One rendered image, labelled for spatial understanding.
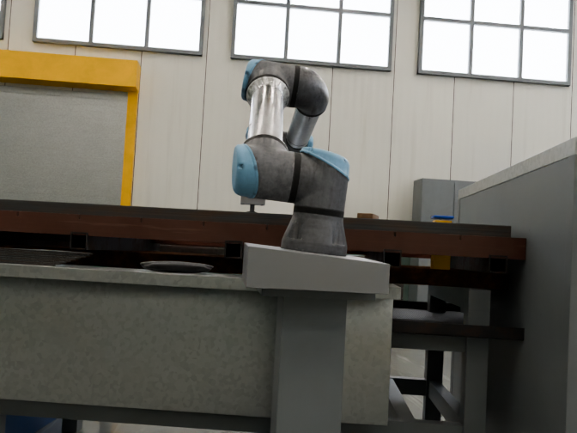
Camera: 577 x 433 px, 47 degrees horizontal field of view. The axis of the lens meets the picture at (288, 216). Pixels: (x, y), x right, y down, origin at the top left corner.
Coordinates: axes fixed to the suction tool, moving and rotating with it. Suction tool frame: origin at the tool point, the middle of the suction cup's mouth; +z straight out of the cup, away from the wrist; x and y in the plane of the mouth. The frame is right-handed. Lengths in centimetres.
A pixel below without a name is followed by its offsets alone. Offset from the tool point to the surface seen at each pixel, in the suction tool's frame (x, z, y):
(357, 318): 50, 28, -29
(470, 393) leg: 46, 48, -63
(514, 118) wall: -799, -228, -447
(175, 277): 59, 19, 20
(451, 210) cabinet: -735, -66, -325
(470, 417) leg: 46, 55, -63
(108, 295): 40, 26, 40
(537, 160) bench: 60, -17, -73
